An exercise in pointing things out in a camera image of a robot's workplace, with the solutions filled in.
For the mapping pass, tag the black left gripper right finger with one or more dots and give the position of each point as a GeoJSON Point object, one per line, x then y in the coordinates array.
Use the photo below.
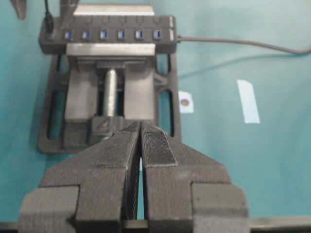
{"type": "Point", "coordinates": [186, 191]}

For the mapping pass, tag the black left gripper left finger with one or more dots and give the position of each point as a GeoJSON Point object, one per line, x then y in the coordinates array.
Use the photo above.
{"type": "Point", "coordinates": [93, 191]}

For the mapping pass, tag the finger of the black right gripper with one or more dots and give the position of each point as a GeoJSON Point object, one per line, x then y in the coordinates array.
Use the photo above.
{"type": "Point", "coordinates": [20, 7]}

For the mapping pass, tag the black multiport USB hub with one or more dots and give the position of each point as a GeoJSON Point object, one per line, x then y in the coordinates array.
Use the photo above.
{"type": "Point", "coordinates": [157, 30]}

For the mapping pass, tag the white tape with dark dot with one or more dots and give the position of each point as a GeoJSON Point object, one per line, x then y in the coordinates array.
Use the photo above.
{"type": "Point", "coordinates": [186, 104]}

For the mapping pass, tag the black bench vise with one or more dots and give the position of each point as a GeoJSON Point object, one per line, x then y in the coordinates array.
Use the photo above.
{"type": "Point", "coordinates": [97, 89]}

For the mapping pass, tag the blue tape strip bottom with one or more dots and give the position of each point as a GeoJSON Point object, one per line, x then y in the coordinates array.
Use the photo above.
{"type": "Point", "coordinates": [248, 102]}

